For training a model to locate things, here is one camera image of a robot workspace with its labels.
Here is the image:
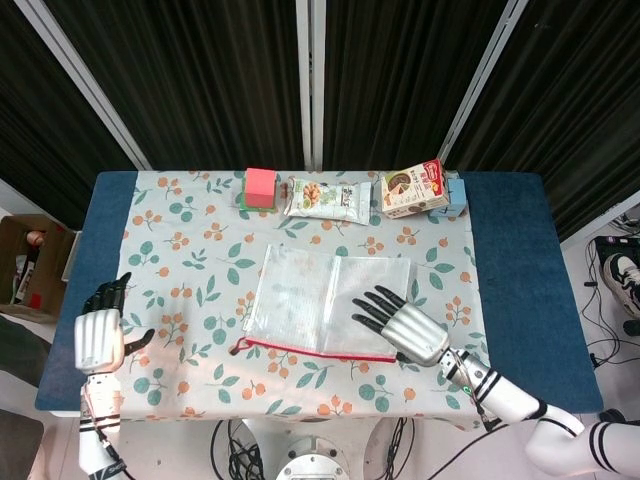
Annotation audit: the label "floral print tablecloth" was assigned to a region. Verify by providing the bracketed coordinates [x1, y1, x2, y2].
[106, 169, 494, 434]

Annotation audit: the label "clear mesh zipper pouch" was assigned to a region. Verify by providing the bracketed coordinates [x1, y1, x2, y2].
[234, 242, 419, 364]

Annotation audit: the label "light blue foam cube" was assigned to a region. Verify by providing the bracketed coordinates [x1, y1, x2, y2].
[428, 176, 469, 219]

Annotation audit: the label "black floor cables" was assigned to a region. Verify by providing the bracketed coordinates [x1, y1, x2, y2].
[581, 212, 640, 372]

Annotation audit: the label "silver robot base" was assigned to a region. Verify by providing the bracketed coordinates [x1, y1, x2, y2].
[274, 434, 359, 480]

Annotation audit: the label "red cookie box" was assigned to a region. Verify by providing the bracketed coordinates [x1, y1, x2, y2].
[380, 158, 452, 221]

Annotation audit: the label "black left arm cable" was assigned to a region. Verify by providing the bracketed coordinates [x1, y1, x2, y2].
[94, 429, 137, 480]

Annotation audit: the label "black and white sneaker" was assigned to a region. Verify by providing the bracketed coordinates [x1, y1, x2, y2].
[599, 251, 640, 319]

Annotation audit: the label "brown cardboard box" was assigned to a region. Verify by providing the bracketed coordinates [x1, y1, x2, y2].
[0, 214, 79, 324]

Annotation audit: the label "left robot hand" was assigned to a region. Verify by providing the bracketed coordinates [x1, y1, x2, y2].
[73, 271, 157, 374]

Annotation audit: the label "green square pad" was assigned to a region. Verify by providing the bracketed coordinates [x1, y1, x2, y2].
[237, 189, 279, 216]

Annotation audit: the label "silver nut snack packet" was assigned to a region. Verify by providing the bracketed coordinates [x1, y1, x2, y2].
[281, 175, 374, 227]

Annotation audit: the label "black cable bundle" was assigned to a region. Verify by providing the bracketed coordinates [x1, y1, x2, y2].
[209, 418, 267, 480]
[378, 416, 417, 480]

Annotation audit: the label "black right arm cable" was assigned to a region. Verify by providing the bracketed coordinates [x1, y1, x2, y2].
[424, 389, 512, 480]

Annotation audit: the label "white frame post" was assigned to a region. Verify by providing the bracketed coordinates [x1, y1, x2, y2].
[294, 0, 327, 169]
[11, 0, 154, 172]
[439, 0, 524, 174]

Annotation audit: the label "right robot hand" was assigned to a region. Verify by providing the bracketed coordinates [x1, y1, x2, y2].
[351, 284, 451, 369]

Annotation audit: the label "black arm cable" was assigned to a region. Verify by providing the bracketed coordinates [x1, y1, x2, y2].
[94, 429, 137, 480]
[424, 389, 512, 480]

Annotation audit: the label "pink foam cube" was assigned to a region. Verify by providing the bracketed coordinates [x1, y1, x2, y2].
[242, 167, 280, 209]

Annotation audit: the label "black pleated curtain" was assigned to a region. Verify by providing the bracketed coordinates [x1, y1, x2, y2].
[0, 0, 640, 242]

